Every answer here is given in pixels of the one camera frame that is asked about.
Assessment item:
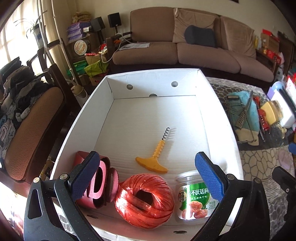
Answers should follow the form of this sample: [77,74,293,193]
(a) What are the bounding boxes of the red felt bag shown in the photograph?
[77,156,119,209]

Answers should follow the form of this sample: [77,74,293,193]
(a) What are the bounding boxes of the orange twine ball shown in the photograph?
[114,173,175,230]

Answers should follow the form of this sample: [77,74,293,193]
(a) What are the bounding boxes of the yellow handled corkscrew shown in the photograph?
[135,127,170,174]

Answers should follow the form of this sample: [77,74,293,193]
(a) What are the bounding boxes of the patterned fleece blanket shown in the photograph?
[207,77,295,237]

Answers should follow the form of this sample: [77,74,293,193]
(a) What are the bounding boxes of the clear plastic jar green label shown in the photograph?
[175,170,218,225]

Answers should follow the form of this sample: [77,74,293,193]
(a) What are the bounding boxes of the red corkscrew opener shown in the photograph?
[253,96,270,133]

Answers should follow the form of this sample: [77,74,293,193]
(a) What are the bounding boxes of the brown armchair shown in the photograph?
[0,63,77,190]

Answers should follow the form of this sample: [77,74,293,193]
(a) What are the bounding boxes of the yellow sponge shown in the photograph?
[260,101,279,126]

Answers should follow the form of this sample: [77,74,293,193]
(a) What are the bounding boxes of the metal grater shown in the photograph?
[235,91,253,129]

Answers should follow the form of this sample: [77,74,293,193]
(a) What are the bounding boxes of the teal cloth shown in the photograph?
[227,90,261,147]

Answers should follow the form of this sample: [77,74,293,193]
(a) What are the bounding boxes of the white cardboard box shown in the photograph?
[49,67,244,241]

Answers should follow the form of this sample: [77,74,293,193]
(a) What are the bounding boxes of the pile of clothes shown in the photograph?
[1,57,53,161]

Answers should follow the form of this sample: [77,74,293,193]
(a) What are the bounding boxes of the round tin with label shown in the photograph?
[73,40,90,56]

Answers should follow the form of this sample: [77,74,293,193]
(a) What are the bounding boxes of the brown sofa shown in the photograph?
[113,6,274,85]

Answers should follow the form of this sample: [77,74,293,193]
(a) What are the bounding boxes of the dark blue cushion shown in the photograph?
[184,25,217,48]

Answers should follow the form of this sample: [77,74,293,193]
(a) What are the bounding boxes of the papers on sofa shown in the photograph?
[119,43,150,51]

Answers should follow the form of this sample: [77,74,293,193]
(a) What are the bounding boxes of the black speaker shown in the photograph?
[107,13,121,28]

